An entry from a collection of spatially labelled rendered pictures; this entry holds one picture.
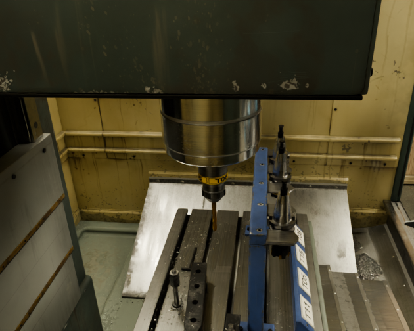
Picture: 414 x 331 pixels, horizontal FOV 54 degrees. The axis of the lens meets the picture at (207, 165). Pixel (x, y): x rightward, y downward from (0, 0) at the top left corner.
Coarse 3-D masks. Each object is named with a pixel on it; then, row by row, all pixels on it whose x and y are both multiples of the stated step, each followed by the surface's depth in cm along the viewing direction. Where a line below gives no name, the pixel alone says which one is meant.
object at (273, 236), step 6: (270, 234) 92; (276, 234) 92; (282, 234) 92; (288, 234) 92; (294, 234) 92; (270, 240) 90; (276, 240) 90; (282, 240) 90; (288, 240) 90; (294, 240) 90
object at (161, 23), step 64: (0, 0) 48; (64, 0) 47; (128, 0) 46; (192, 0) 46; (256, 0) 45; (320, 0) 44; (0, 64) 52; (64, 64) 51; (128, 64) 50; (192, 64) 49; (256, 64) 48; (320, 64) 47
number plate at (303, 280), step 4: (300, 272) 119; (300, 276) 117; (304, 276) 119; (300, 280) 115; (304, 280) 118; (308, 280) 120; (300, 284) 114; (304, 284) 116; (308, 284) 118; (304, 288) 114; (308, 288) 117; (308, 292) 115
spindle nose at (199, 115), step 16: (160, 112) 63; (176, 112) 58; (192, 112) 57; (208, 112) 56; (224, 112) 56; (240, 112) 57; (256, 112) 60; (176, 128) 59; (192, 128) 58; (208, 128) 57; (224, 128) 57; (240, 128) 58; (256, 128) 61; (176, 144) 60; (192, 144) 59; (208, 144) 58; (224, 144) 59; (240, 144) 60; (256, 144) 63; (176, 160) 63; (192, 160) 60; (208, 160) 60; (224, 160) 60; (240, 160) 61
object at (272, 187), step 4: (268, 184) 112; (272, 184) 112; (276, 184) 112; (280, 184) 112; (288, 184) 112; (268, 188) 110; (272, 188) 110; (276, 188) 110; (280, 188) 110; (288, 188) 110; (292, 188) 110; (268, 192) 109; (272, 192) 109; (276, 192) 109
